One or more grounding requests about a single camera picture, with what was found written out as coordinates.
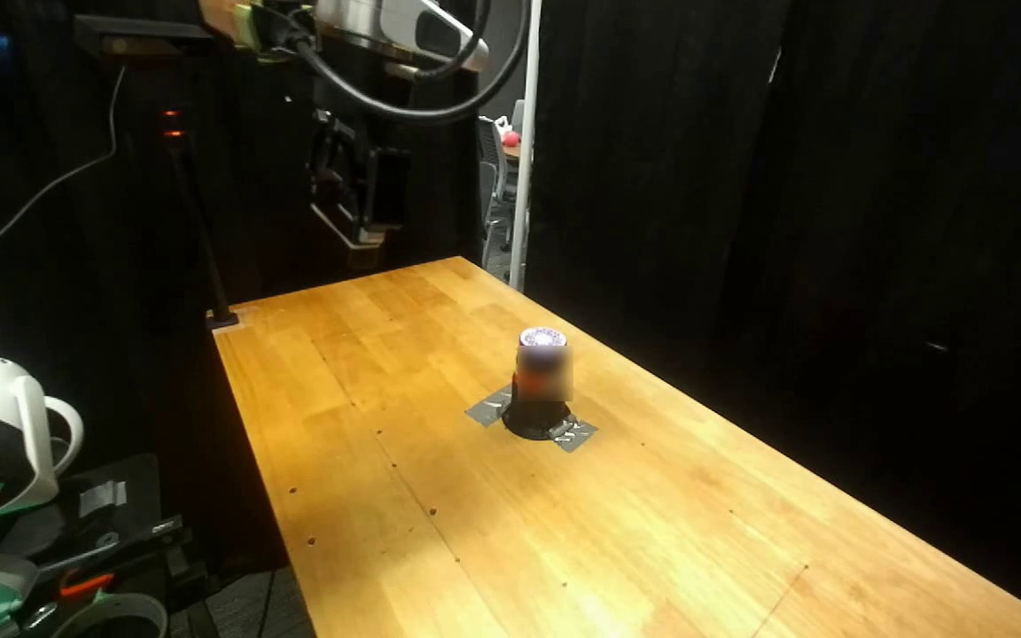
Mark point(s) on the dark upside-down cup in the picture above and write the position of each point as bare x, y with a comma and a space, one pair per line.
536, 401

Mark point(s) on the white vertical pole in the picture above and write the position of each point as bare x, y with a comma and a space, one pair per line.
526, 154

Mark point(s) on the grey square coaster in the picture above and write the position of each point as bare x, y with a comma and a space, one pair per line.
489, 409

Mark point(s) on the black equipment frame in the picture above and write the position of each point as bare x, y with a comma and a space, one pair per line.
353, 179

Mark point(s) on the black tripod with red light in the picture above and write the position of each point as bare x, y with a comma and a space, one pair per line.
191, 215

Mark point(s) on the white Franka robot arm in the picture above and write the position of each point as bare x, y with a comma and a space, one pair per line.
390, 23

